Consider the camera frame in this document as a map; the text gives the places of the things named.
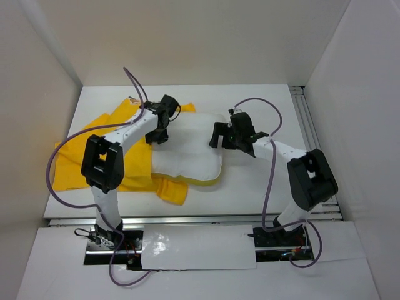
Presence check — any aluminium rail front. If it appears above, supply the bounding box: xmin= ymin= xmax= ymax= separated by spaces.
xmin=46 ymin=214 xmax=282 ymax=228

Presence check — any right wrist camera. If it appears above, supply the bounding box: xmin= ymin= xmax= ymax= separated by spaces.
xmin=228 ymin=107 xmax=243 ymax=118

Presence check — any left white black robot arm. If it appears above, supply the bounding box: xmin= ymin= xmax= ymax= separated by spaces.
xmin=81 ymin=95 xmax=181 ymax=249

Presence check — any yellow pillowcase with white print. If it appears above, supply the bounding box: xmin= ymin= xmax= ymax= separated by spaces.
xmin=51 ymin=96 xmax=197 ymax=206

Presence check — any aluminium rail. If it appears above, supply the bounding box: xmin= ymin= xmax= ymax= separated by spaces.
xmin=289 ymin=86 xmax=343 ymax=221
xmin=46 ymin=214 xmax=282 ymax=228

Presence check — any white cover plate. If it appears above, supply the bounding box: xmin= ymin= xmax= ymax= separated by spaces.
xmin=141 ymin=225 xmax=256 ymax=271

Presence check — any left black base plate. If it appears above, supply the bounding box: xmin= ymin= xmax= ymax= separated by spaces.
xmin=74 ymin=229 xmax=144 ymax=271

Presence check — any purple cable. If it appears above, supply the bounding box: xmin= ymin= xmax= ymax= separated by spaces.
xmin=229 ymin=97 xmax=323 ymax=269
xmin=46 ymin=66 xmax=154 ymax=287

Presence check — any white pillow with yellow edge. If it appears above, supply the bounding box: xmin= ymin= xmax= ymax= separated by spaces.
xmin=152 ymin=112 xmax=226 ymax=186

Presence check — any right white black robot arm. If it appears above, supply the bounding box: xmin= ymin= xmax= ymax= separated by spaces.
xmin=209 ymin=109 xmax=338 ymax=245

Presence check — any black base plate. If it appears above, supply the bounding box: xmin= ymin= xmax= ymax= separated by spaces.
xmin=248 ymin=227 xmax=314 ymax=263
xmin=74 ymin=229 xmax=144 ymax=271

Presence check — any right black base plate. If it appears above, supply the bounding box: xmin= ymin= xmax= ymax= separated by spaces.
xmin=248 ymin=227 xmax=314 ymax=263

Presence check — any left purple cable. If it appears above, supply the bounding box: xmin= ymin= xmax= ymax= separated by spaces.
xmin=46 ymin=66 xmax=154 ymax=287

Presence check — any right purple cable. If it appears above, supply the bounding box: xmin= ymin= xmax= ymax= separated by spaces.
xmin=229 ymin=97 xmax=323 ymax=269

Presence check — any aluminium rail right side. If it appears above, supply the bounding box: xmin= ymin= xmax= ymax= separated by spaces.
xmin=289 ymin=86 xmax=343 ymax=221

